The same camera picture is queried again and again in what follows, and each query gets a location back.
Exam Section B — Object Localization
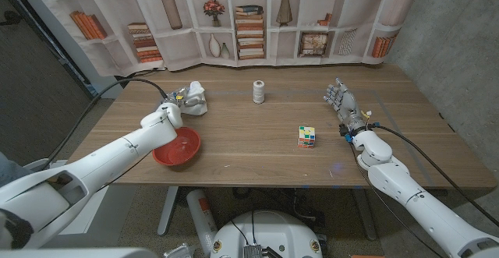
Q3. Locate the grey metal device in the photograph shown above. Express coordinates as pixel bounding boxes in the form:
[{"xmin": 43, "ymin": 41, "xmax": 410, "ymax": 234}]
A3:
[{"xmin": 163, "ymin": 242, "xmax": 196, "ymax": 258}]

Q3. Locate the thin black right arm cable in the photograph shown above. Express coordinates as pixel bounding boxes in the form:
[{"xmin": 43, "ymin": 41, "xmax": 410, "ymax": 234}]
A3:
[{"xmin": 349, "ymin": 143, "xmax": 445, "ymax": 258}]

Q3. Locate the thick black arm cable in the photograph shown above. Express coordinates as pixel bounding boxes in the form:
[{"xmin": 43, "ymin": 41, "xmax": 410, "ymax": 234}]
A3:
[
  {"xmin": 41, "ymin": 77, "xmax": 169, "ymax": 171},
  {"xmin": 372, "ymin": 122, "xmax": 499, "ymax": 228}
]

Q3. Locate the black door handle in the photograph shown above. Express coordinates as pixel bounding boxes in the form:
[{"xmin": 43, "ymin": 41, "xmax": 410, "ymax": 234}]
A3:
[{"xmin": 0, "ymin": 10, "xmax": 23, "ymax": 27}]

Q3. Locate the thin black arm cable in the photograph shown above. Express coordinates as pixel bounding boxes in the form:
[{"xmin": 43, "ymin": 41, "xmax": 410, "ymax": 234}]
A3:
[
  {"xmin": 349, "ymin": 143, "xmax": 445, "ymax": 258},
  {"xmin": 96, "ymin": 155, "xmax": 148, "ymax": 193}
]

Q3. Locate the white roll with orange label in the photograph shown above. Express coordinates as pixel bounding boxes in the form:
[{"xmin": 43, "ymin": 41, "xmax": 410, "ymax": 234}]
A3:
[{"xmin": 186, "ymin": 189, "xmax": 218, "ymax": 255}]

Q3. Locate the white thread spool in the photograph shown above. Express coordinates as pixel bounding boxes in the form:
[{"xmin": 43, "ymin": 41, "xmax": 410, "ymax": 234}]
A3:
[{"xmin": 252, "ymin": 80, "xmax": 266, "ymax": 105}]

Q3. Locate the multicoloured puzzle cube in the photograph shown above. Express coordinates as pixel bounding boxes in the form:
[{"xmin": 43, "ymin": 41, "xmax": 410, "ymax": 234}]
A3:
[{"xmin": 297, "ymin": 125, "xmax": 317, "ymax": 150}]

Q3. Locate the printed bookshelf backdrop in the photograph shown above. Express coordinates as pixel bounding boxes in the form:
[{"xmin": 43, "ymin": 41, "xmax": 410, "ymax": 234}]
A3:
[{"xmin": 23, "ymin": 0, "xmax": 424, "ymax": 78}]

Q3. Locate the white napkin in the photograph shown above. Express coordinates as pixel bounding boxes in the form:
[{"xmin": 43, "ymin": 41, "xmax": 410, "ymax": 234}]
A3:
[{"xmin": 171, "ymin": 80, "xmax": 208, "ymax": 117}]

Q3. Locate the grey table leg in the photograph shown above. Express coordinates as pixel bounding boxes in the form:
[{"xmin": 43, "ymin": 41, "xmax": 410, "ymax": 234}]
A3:
[
  {"xmin": 157, "ymin": 186, "xmax": 180, "ymax": 237},
  {"xmin": 352, "ymin": 189, "xmax": 378, "ymax": 242}
]

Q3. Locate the grey finned module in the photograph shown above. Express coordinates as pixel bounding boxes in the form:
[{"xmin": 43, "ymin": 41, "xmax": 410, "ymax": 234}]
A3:
[{"xmin": 243, "ymin": 244, "xmax": 263, "ymax": 258}]

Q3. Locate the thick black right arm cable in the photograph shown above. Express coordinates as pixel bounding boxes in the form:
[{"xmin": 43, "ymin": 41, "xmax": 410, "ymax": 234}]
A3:
[{"xmin": 372, "ymin": 122, "xmax": 499, "ymax": 228}]

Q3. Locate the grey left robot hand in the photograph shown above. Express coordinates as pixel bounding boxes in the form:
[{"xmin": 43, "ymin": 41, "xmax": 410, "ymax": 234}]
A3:
[{"xmin": 161, "ymin": 87, "xmax": 206, "ymax": 109}]

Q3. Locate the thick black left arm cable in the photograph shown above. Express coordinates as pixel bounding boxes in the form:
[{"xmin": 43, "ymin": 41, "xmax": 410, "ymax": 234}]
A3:
[{"xmin": 41, "ymin": 77, "xmax": 169, "ymax": 171}]

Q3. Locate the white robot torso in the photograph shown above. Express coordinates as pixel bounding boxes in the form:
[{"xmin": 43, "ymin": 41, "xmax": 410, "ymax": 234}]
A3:
[{"xmin": 0, "ymin": 247, "xmax": 159, "ymax": 258}]

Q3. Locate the black cable bundle under table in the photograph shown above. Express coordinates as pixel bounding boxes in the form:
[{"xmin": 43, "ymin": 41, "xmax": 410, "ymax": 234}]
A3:
[{"xmin": 232, "ymin": 187, "xmax": 328, "ymax": 235}]

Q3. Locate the red bowl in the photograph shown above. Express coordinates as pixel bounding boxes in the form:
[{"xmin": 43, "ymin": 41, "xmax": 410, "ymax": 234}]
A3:
[{"xmin": 152, "ymin": 126, "xmax": 202, "ymax": 168}]

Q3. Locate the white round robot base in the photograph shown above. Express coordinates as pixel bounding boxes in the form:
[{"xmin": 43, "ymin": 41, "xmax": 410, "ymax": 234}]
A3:
[{"xmin": 209, "ymin": 210, "xmax": 324, "ymax": 258}]

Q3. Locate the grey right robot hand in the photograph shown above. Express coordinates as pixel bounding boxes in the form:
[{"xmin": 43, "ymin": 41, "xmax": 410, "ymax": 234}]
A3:
[{"xmin": 323, "ymin": 77, "xmax": 373, "ymax": 137}]

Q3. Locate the person in blue jeans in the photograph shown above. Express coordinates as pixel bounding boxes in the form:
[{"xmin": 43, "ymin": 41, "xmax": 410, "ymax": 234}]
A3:
[{"xmin": 0, "ymin": 152, "xmax": 29, "ymax": 188}]

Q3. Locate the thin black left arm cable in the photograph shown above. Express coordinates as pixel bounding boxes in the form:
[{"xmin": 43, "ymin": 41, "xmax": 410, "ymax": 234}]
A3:
[{"xmin": 96, "ymin": 155, "xmax": 148, "ymax": 193}]

